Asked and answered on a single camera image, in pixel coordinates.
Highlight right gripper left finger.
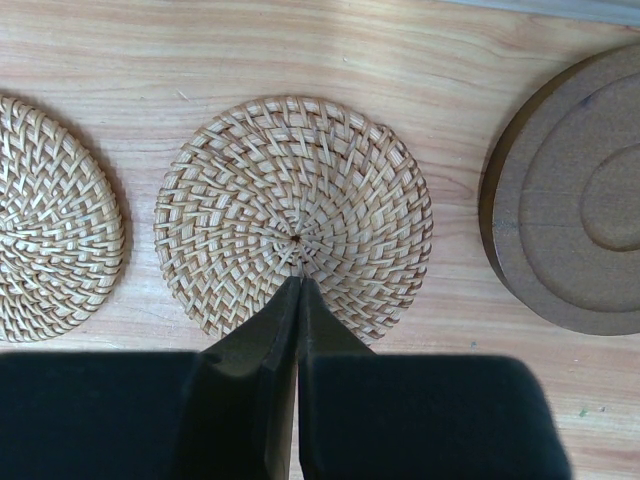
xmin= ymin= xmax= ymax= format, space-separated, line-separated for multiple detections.
xmin=172 ymin=277 xmax=301 ymax=479

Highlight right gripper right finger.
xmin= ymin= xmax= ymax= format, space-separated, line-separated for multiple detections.
xmin=298 ymin=278 xmax=374 ymax=479

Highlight woven rattan coaster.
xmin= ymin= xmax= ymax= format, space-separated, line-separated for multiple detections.
xmin=154 ymin=96 xmax=433 ymax=344
xmin=1 ymin=96 xmax=124 ymax=343

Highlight brown wooden coaster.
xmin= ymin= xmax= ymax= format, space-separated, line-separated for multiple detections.
xmin=478 ymin=44 xmax=639 ymax=336

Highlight wooden clothes rack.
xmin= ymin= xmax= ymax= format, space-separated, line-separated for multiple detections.
xmin=452 ymin=0 xmax=639 ymax=27

